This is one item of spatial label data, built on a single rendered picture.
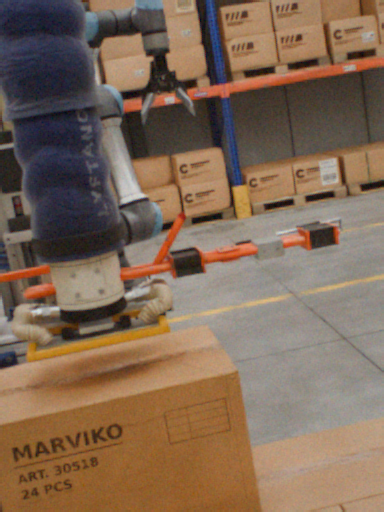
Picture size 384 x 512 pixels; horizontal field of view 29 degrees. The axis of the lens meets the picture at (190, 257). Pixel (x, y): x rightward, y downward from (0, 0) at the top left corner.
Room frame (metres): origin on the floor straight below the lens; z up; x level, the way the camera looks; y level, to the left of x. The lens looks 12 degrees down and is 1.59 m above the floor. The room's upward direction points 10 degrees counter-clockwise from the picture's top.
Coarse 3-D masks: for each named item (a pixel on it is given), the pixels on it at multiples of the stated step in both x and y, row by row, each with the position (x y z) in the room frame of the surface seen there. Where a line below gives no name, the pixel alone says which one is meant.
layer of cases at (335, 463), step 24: (336, 432) 2.06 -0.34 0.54; (360, 432) 2.04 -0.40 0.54; (264, 456) 2.00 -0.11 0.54; (288, 456) 1.97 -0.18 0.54; (312, 456) 1.95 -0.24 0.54; (336, 456) 1.92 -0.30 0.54; (360, 456) 1.90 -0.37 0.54; (264, 480) 1.86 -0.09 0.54; (288, 480) 1.84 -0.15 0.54; (312, 480) 1.82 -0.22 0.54; (336, 480) 1.80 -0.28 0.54; (360, 480) 1.78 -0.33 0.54; (264, 504) 1.75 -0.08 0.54; (288, 504) 1.73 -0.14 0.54; (312, 504) 1.71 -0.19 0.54; (336, 504) 1.69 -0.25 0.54; (360, 504) 1.67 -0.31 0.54
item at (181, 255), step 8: (192, 248) 1.90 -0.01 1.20; (168, 256) 1.84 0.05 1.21; (176, 256) 1.86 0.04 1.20; (184, 256) 1.81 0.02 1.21; (192, 256) 1.81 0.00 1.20; (200, 256) 1.82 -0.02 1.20; (176, 264) 1.81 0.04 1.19; (184, 264) 1.82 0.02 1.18; (192, 264) 1.82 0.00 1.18; (200, 264) 1.82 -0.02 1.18; (176, 272) 1.81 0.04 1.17; (184, 272) 1.81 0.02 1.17; (192, 272) 1.81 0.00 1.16; (200, 272) 1.81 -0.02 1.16
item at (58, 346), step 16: (128, 320) 1.73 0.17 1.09; (160, 320) 1.76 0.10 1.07; (64, 336) 1.71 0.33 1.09; (80, 336) 1.72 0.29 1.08; (96, 336) 1.70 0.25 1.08; (112, 336) 1.70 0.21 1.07; (128, 336) 1.69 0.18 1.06; (144, 336) 1.70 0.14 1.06; (32, 352) 1.68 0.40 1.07; (48, 352) 1.67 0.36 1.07; (64, 352) 1.67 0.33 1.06
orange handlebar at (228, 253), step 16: (288, 240) 1.87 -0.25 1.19; (304, 240) 1.87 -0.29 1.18; (208, 256) 1.84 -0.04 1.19; (224, 256) 1.84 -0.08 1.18; (240, 256) 1.85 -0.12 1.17; (16, 272) 2.05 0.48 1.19; (32, 272) 2.06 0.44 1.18; (48, 272) 2.06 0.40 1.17; (128, 272) 1.82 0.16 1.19; (144, 272) 1.82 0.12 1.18; (160, 272) 1.82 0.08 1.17; (32, 288) 1.82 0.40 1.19; (48, 288) 1.79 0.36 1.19
